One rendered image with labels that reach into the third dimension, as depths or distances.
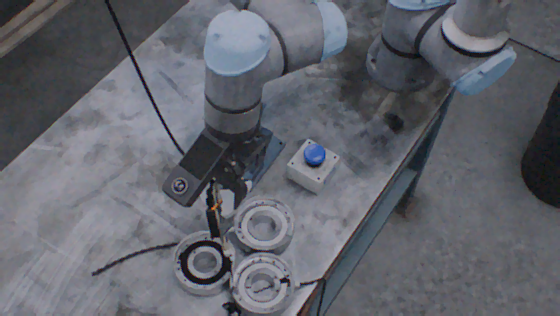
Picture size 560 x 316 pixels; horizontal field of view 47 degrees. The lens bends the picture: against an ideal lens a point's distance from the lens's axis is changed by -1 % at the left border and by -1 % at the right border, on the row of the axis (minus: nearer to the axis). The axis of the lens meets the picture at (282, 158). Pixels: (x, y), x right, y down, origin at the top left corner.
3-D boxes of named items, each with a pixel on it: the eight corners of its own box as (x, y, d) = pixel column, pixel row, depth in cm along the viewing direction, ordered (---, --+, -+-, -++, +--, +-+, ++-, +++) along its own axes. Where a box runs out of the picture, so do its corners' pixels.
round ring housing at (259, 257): (233, 324, 104) (232, 315, 100) (229, 264, 110) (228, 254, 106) (297, 318, 105) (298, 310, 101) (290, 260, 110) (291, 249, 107)
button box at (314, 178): (318, 196, 118) (320, 182, 114) (286, 177, 120) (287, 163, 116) (341, 166, 121) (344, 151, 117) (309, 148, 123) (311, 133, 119)
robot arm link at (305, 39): (308, -30, 86) (238, -8, 81) (359, 21, 81) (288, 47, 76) (298, 15, 92) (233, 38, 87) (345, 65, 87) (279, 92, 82)
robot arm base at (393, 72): (387, 29, 142) (395, -5, 133) (449, 59, 137) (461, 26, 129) (352, 71, 135) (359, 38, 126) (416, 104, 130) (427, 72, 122)
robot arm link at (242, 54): (290, 34, 75) (227, 57, 71) (279, 100, 83) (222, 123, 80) (253, -4, 78) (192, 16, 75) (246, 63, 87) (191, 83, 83)
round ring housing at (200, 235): (166, 290, 107) (163, 280, 103) (185, 235, 112) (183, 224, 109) (227, 305, 106) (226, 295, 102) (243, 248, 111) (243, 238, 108)
